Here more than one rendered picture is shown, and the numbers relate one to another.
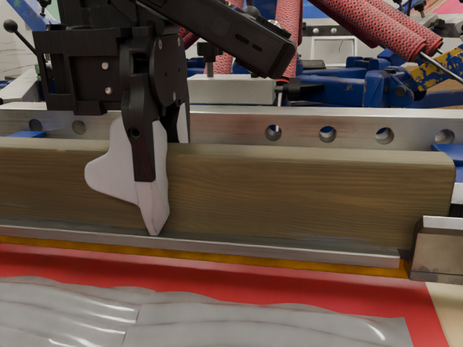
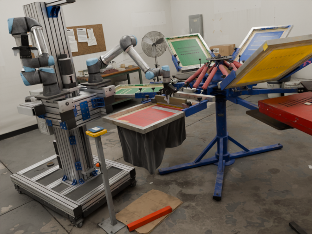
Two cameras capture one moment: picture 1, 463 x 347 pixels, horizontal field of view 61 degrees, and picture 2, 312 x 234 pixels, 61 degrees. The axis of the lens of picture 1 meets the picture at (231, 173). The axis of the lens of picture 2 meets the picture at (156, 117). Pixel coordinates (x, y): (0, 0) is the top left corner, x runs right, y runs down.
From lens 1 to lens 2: 2.33 m
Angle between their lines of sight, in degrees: 36
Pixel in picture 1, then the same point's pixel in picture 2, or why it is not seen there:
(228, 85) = (187, 89)
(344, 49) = not seen: outside the picture
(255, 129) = (187, 95)
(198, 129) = (182, 95)
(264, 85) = (191, 90)
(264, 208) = (175, 102)
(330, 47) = not seen: outside the picture
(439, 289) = not seen: hidden behind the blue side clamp
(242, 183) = (173, 100)
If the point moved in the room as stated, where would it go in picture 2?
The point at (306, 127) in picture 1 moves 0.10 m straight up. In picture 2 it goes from (192, 96) to (192, 86)
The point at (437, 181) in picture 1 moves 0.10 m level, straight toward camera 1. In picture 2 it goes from (184, 100) to (174, 103)
